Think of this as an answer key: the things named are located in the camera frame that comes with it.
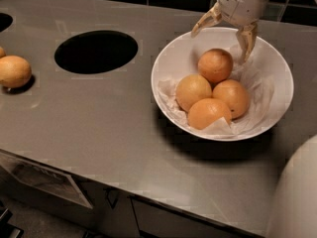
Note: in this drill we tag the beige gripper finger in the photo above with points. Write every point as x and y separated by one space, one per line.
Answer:
209 19
246 37

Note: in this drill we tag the orange on counter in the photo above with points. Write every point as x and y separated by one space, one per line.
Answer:
14 71

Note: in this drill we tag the large round counter hole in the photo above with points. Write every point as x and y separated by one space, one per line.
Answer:
95 52

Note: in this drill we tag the label sign on cabinet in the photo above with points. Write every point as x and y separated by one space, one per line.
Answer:
45 179

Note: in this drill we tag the grey cabinet door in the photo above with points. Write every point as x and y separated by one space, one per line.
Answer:
155 221

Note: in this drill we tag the white paper napkin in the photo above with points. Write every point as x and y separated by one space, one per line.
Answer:
176 62

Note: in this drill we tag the orange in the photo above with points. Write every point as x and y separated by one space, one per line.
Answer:
14 71
2 53
207 111
191 89
215 65
235 95

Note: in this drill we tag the white ceramic bowl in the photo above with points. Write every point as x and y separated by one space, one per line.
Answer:
264 55

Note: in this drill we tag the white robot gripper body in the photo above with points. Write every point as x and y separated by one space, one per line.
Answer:
242 4

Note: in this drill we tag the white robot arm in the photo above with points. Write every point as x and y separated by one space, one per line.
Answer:
294 209

